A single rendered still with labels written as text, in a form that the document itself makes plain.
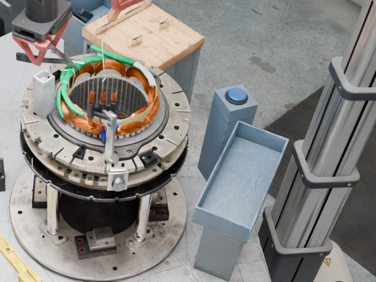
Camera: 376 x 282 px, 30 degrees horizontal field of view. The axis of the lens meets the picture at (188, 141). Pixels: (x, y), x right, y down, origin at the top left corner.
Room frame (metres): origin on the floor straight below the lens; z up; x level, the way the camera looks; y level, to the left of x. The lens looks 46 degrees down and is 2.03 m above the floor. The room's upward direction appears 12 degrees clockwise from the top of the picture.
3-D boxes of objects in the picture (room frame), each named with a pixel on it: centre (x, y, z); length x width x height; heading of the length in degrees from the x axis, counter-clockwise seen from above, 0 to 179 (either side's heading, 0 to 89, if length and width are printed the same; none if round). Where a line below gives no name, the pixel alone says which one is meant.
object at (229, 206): (0.90, -0.12, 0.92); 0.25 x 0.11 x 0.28; 167
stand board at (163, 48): (1.25, 0.14, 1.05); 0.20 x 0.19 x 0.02; 58
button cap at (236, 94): (1.13, -0.08, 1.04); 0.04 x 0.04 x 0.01
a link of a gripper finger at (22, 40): (0.97, 0.30, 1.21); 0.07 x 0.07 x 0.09; 77
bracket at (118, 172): (0.81, 0.11, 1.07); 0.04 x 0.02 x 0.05; 109
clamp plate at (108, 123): (0.83, 0.14, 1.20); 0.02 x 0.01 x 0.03; 53
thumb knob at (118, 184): (0.79, 0.10, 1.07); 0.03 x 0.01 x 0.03; 109
